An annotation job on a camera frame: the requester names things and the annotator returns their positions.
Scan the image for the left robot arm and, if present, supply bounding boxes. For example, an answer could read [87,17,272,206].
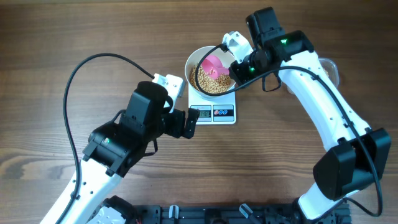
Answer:
[42,81,199,223]

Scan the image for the pink plastic scoop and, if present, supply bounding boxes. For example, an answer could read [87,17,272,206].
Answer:
[201,55,229,80]

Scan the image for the white bowl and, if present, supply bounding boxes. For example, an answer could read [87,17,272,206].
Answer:
[185,46,235,99]

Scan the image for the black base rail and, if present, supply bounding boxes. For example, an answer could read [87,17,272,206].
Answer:
[90,195,352,224]

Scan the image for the clear plastic container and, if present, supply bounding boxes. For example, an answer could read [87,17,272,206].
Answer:
[282,58,340,88]

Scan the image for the left black cable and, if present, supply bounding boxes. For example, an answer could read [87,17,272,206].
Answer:
[54,52,155,224]

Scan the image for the right black cable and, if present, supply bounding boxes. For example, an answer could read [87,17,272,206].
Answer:
[194,44,383,224]

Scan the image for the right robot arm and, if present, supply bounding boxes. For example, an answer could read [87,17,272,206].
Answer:
[223,7,391,223]

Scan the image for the white digital kitchen scale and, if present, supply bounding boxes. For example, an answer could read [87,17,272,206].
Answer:
[188,86,236,125]

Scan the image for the black cable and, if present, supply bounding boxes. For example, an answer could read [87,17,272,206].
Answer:
[54,52,155,224]
[194,44,383,224]

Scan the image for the soybeans in bowl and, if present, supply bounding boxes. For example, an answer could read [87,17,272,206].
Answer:
[197,67,231,93]

